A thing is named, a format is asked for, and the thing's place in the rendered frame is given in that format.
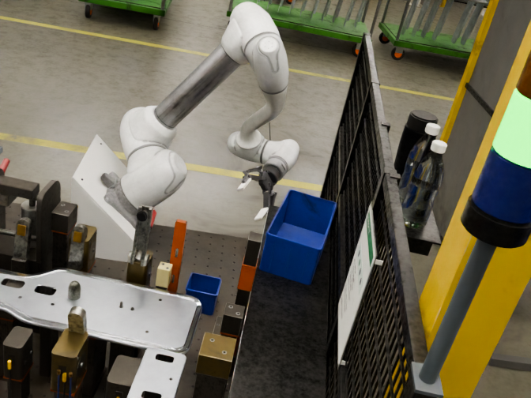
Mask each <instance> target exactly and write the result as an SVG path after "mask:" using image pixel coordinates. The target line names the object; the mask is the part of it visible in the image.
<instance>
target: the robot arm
mask: <svg viewBox="0 0 531 398"><path fill-rule="evenodd" d="M248 63H249V64H250V67H251V68H252V70H253V72H254V74H256V77H257V80H258V84H259V87H260V89H261V91H262V94H263V96H264V97H265V101H266V105H265V106H264V107H262V108H261V109H260V110H258V111H257V112H255V113H254V114H253V115H251V116H250V117H249V118H248V119H247V120H246V121H245V122H244V123H243V124H242V126H241V130H240V131H237V132H234V133H232V134H231V135H230V136H229V138H228V149H229V151H230V152H231V153H232V154H234V155H235V156H238V157H239V158H241V159H244V160H248V161H250V162H254V163H261V164H264V166H263V167H262V165H261V166H257V167H256V168H252V169H248V170H245V171H243V173H244V176H243V179H242V181H241V182H242V183H241V185H240V186H239V188H238V189H237V191H240V190H244V189H245V187H246V186H247V185H248V183H249V182H250V181H251V180H255V181H257V182H258V184H259V185H260V187H261V188H262V194H263V208H262V209H261V210H260V212H259V213H258V214H257V216H256V217H255V218H254V220H261V219H262V217H263V216H266V214H267V212H268V208H269V205H274V203H275V198H276V195H277V192H274V191H273V187H274V186H275V185H276V184H277V182H278V181H280V180H281V179H282V178H283V177H284V175H285V174H286V173H287V171H290V170H291V169H292V167H293V166H294V165H295V163H296V161H297V159H298V157H299V145H298V144H297V143H296V142H295V141H294V140H292V139H287V140H282V141H269V140H266V139H265V138H264V137H263V136H262V135H261V134H260V132H259V131H258V130H257V129H258V128H260V127H262V126H264V125H265V124H266V123H268V122H271V121H272V120H274V119H275V118H276V117H277V116H278V115H279V114H280V113H281V112H282V111H283V108H284V104H285V98H286V92H287V88H288V74H289V72H288V59H287V55H286V51H285V49H284V45H283V43H282V40H281V38H280V34H279V32H278V30H277V27H276V25H275V24H274V22H273V20H272V18H271V16H270V15H269V14H268V13H267V12H266V11H265V10H264V9H263V8H262V7H260V6H258V5H256V4H255V3H253V2H243V3H241V4H239V5H237V6H236V7H235V8H234V9H233V11H232V14H231V16H230V22H229V24H228V26H227V28H226V30H225V33H224V34H223V36H222V40H221V44H220V45H219V46H218V47H217V48H216V49H215V50H214V51H213V52H212V53H211V54H210V55H209V56H208V57H207V58H206V59H205V60H204V61H203V62H202V63H201V64H200V65H199V66H198V67H197V68H196V69H195V70H194V71H193V72H192V73H191V74H190V75H189V76H188V77H187V78H186V79H185V80H184V81H182V82H181V83H180V84H179V85H178V86H177V87H176V88H175V89H174V90H173V91H172V92H171V93H170V94H169V95H168V96H167V97H166V98H165V99H164V100H163V101H162V102H161V103H160V104H159V105H158V106H147V107H135V108H133V109H131V110H129V111H127V112H126V113H125V114H124V116H123V118H122V121H121V124H120V138H121V142H122V148H123V151H124V154H125V157H126V160H127V163H128V164H127V170H126V172H127V174H126V175H124V176H122V177H121V178H120V177H119V176H118V175H117V174H116V173H115V172H114V171H112V172H110V173H109V174H107V173H103V174H102V176H100V178H101V180H102V181H103V182H104V184H105V185H106V187H107V192H106V194H105V196H104V200H105V201H106V203H108V204H109V205H110V206H112V207H113V208H114V209H115V210H116V211H117V212H118V213H119V214H120V215H122V216H123V217H124V218H125V219H126V220H127V221H128V222H129V223H130V224H131V225H132V226H133V228H134V229H135V228H136V222H137V212H138V207H139V206H140V205H148V206H152V207H154V206H156V205H158V204H159V203H161V202H162V201H164V200H166V199H167V198H169V197H170V196H171V195H172V194H173V193H175V192H176V191H177V190H178V189H179V188H180V186H181V185H182V184H183V183H184V181H185V179H186V173H187V169H186V164H185V163H184V161H183V159H182V158H181V156H180V155H178V154H177V153H176V152H173V151H172V150H168V148H169V146H170V144H171V142H172V140H173V138H174V137H175V135H176V126H177V125H178V124H179V123H180V122H181V121H182V120H183V119H184V118H185V117H186V116H187V115H188V114H189V113H190V112H191V111H192V110H193V109H194V108H196V107H197V106H198V105H199V104H200V103H201V102H202V101H203V100H204V99H205V98H206V97H207V96H208V95H210V94H211V93H212V92H213V91H214V90H215V89H216V88H217V87H218V86H219V85H220V84H221V83H222V82H223V81H225V80H226V79H227V78H228V77H229V76H230V75H231V74H232V73H233V72H234V71H235V70H236V69H238V68H239V67H240V66H241V65H245V64H248ZM255 171H256V172H259V176H257V175H250V174H249V173H251V172H255ZM266 191H268V192H266Z"/></svg>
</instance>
